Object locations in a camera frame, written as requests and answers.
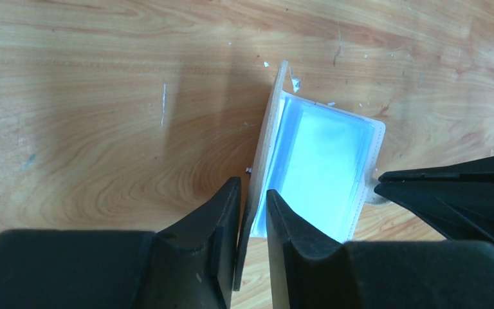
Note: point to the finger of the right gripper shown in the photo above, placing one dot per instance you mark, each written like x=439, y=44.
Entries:
x=455, y=200

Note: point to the beige card holder wallet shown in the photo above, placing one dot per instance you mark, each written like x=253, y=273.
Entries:
x=319, y=158

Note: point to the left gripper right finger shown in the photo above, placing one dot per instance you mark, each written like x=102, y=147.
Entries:
x=308, y=269

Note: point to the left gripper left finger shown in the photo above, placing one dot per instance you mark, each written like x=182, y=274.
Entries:
x=190, y=264

